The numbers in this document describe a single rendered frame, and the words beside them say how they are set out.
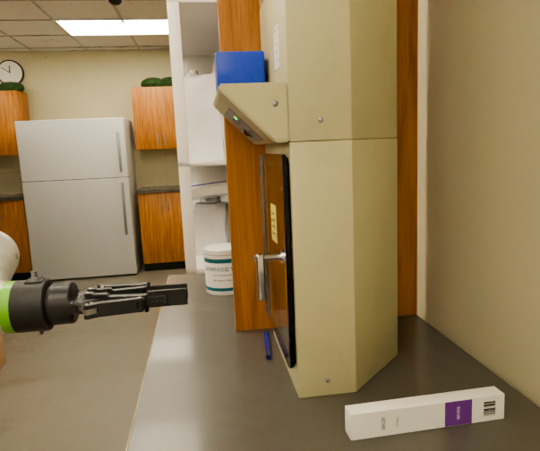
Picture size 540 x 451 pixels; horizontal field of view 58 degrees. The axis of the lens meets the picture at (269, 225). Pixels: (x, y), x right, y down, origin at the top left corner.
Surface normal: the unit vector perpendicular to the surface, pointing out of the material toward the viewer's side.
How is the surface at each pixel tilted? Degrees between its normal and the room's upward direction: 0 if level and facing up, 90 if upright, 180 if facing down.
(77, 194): 90
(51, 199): 90
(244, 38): 90
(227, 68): 90
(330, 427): 0
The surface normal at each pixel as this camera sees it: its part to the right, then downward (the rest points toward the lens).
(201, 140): -0.33, 0.25
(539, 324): -0.99, 0.07
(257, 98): 0.14, 0.15
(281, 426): -0.04, -0.99
